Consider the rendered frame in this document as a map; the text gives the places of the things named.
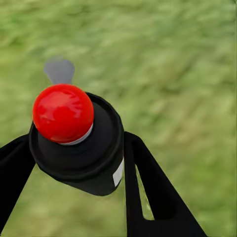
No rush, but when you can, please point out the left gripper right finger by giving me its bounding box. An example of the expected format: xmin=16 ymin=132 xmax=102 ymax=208
xmin=123 ymin=131 xmax=207 ymax=237

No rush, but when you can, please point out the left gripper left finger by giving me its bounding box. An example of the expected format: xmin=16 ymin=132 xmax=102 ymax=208
xmin=0 ymin=134 xmax=36 ymax=234

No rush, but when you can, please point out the pesticide atomizer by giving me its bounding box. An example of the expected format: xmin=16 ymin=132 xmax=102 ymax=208
xmin=29 ymin=58 xmax=125 ymax=196

